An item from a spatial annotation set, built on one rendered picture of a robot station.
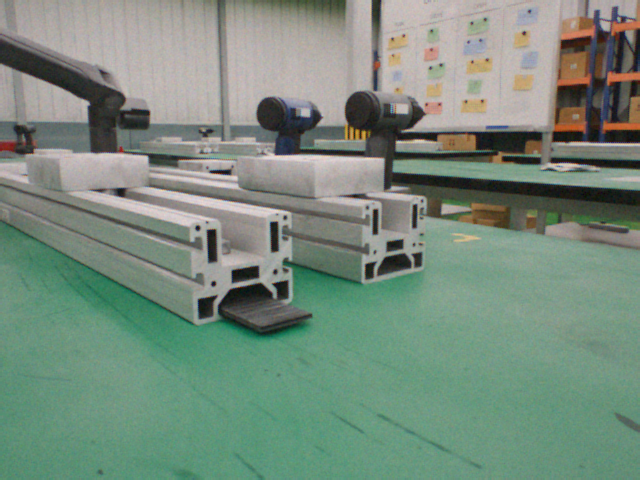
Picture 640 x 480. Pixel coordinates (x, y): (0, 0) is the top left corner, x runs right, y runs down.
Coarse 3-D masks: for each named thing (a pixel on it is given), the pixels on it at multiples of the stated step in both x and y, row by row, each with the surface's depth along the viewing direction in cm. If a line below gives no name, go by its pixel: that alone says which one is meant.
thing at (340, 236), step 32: (192, 192) 86; (224, 192) 76; (256, 192) 70; (320, 224) 61; (352, 224) 57; (384, 224) 64; (416, 224) 62; (320, 256) 62; (352, 256) 58; (384, 256) 59; (416, 256) 64
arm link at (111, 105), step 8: (112, 96) 115; (104, 104) 115; (112, 104) 116; (120, 104) 117; (128, 104) 122; (136, 104) 124; (144, 104) 125; (104, 112) 117; (112, 112) 118; (120, 112) 121; (128, 112) 122; (136, 112) 124; (144, 112) 125; (128, 120) 124; (136, 120) 125; (144, 120) 126; (120, 128) 126; (128, 128) 125; (136, 128) 126; (144, 128) 127
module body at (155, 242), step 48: (0, 192) 96; (48, 192) 73; (144, 192) 68; (48, 240) 76; (96, 240) 64; (144, 240) 51; (192, 240) 44; (240, 240) 52; (288, 240) 50; (144, 288) 52; (192, 288) 44; (288, 288) 51
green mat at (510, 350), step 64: (0, 256) 70; (64, 256) 70; (448, 256) 70; (512, 256) 70; (576, 256) 70; (0, 320) 46; (64, 320) 46; (128, 320) 46; (320, 320) 46; (384, 320) 46; (448, 320) 46; (512, 320) 46; (576, 320) 46; (0, 384) 34; (64, 384) 34; (128, 384) 34; (192, 384) 34; (256, 384) 34; (320, 384) 34; (384, 384) 34; (448, 384) 34; (512, 384) 34; (576, 384) 34; (0, 448) 28; (64, 448) 27; (128, 448) 27; (192, 448) 27; (256, 448) 27; (320, 448) 27; (384, 448) 27; (448, 448) 27; (512, 448) 27; (576, 448) 27
